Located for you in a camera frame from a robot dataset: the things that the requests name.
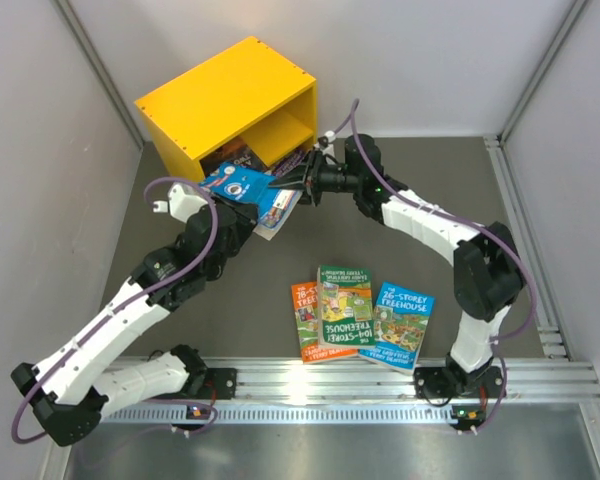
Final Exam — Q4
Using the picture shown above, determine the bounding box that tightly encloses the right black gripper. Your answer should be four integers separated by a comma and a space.
271, 148, 364, 206

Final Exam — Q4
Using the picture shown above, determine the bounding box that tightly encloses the purple 52-storey treehouse book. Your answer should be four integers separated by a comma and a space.
267, 148, 307, 177

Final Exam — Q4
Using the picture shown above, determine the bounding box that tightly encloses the blue thick paperback book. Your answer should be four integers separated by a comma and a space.
200, 162, 301, 240

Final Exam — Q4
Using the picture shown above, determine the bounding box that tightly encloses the dark Tale of Two Cities book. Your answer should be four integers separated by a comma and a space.
200, 136, 268, 176

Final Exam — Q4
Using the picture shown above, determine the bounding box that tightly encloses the orange 78-storey treehouse book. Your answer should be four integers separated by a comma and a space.
291, 281, 358, 364

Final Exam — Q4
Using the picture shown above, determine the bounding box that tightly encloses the green 104-storey treehouse book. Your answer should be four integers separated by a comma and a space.
316, 265, 376, 350

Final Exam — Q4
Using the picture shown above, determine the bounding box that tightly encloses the light blue treehouse book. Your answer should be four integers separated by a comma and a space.
359, 282, 435, 374

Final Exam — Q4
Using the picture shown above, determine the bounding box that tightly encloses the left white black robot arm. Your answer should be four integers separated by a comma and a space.
11, 194, 258, 447

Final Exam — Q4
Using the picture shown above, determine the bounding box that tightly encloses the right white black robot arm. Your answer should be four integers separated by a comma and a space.
269, 132, 526, 399

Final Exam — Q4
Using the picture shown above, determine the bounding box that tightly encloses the yellow wooden shelf box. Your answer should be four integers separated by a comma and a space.
134, 37, 317, 181

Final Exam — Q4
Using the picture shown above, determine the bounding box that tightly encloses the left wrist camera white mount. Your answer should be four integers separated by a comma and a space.
152, 182, 208, 223

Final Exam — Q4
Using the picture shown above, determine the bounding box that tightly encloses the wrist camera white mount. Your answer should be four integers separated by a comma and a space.
316, 130, 336, 151
152, 182, 208, 223

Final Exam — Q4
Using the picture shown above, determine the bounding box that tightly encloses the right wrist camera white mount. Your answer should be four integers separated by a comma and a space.
316, 130, 336, 151

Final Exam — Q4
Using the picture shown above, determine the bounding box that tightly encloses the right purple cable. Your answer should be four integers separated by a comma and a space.
348, 98, 539, 435

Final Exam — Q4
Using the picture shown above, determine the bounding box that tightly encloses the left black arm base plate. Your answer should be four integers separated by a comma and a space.
196, 367, 238, 400

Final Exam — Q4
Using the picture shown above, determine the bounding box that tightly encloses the aluminium mounting rail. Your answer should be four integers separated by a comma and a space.
79, 357, 600, 426

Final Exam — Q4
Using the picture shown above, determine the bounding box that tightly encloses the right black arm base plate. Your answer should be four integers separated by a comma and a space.
414, 366, 504, 401

